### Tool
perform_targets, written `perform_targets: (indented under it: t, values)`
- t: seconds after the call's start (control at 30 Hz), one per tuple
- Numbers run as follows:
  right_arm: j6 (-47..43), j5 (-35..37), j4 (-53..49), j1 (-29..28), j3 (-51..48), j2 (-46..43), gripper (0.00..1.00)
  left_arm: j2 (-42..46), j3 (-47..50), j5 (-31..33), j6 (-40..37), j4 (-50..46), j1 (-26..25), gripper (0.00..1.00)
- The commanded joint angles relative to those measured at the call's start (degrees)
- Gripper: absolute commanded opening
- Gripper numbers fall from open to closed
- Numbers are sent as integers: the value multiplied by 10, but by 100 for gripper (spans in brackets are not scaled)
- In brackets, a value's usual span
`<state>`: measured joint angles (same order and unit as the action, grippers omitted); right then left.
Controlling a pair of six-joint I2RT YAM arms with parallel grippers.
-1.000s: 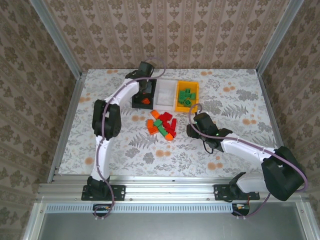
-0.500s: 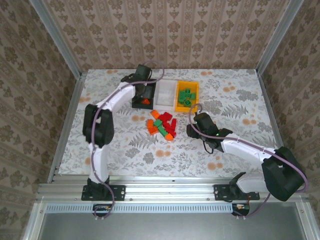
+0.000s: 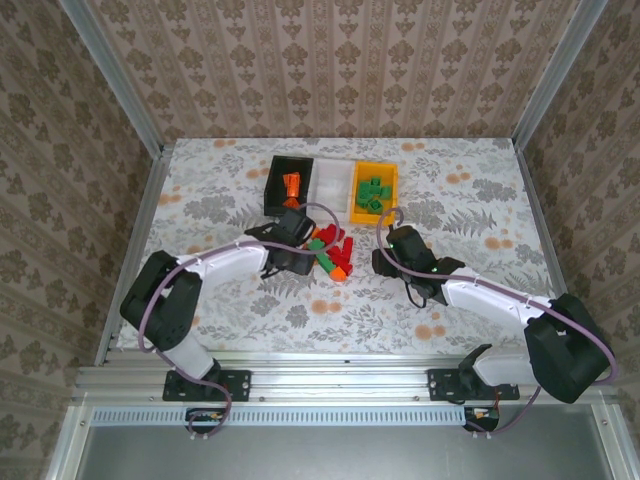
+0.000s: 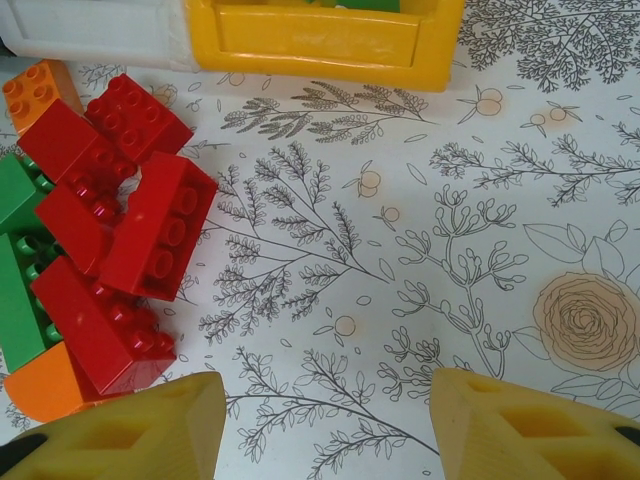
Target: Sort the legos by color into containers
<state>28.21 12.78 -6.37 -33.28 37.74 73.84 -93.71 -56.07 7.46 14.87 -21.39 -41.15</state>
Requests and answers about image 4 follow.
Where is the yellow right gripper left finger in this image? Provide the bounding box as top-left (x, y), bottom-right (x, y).
top-left (0, 370), bottom-right (227, 480)

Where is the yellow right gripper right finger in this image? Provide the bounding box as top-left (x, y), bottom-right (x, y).
top-left (429, 367), bottom-right (640, 480)

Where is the red lego brick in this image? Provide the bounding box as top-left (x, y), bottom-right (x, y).
top-left (30, 255), bottom-right (176, 397)
top-left (99, 151), bottom-right (220, 303)
top-left (16, 97), bottom-right (137, 185)
top-left (83, 73), bottom-right (195, 164)
top-left (33, 172), bottom-right (136, 277)

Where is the green lego brick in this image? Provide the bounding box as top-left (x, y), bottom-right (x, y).
top-left (327, 0), bottom-right (405, 14)
top-left (0, 153), bottom-right (56, 236)
top-left (0, 232), bottom-right (69, 375)

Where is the orange lego brick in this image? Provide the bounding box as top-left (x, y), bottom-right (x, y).
top-left (3, 341), bottom-right (126, 425)
top-left (2, 58), bottom-right (85, 137)

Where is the floral patterned tablecloth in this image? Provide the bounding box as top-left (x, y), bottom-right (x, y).
top-left (0, 49), bottom-right (640, 480)

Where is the white plastic container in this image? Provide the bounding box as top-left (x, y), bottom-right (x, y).
top-left (0, 0), bottom-right (194, 71)

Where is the yellow plastic container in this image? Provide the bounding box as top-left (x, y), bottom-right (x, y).
top-left (184, 0), bottom-right (466, 94)

